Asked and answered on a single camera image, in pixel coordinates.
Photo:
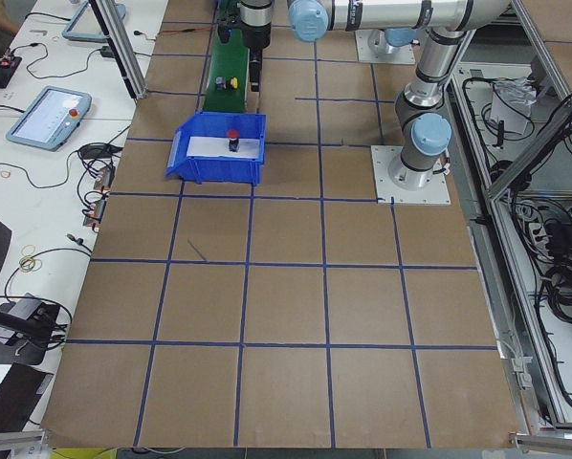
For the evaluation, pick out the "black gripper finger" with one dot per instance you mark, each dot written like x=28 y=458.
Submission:
x=251 y=77
x=257 y=77

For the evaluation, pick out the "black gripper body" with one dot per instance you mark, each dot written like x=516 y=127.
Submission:
x=255 y=38

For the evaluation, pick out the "yellow push button switch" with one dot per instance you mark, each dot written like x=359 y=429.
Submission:
x=226 y=83

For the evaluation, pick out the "green conveyor belt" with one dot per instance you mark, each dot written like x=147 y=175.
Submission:
x=229 y=58

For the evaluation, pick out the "white foam pad left bin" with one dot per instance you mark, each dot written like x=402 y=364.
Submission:
x=214 y=147

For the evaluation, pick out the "blue left plastic bin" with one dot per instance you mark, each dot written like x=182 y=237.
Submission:
x=217 y=124

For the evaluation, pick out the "teach pendant far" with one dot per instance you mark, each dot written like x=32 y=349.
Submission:
x=84 y=26

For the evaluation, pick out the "teach pendant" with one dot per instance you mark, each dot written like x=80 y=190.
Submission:
x=84 y=26
x=51 y=118

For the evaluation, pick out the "teach pendant near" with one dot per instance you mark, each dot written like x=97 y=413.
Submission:
x=51 y=118

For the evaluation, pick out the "red push button switch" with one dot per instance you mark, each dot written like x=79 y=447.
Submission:
x=233 y=140

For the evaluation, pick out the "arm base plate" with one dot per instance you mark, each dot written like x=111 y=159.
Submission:
x=395 y=184
x=403 y=57

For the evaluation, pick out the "aluminium frame post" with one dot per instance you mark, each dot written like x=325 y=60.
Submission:
x=114 y=31

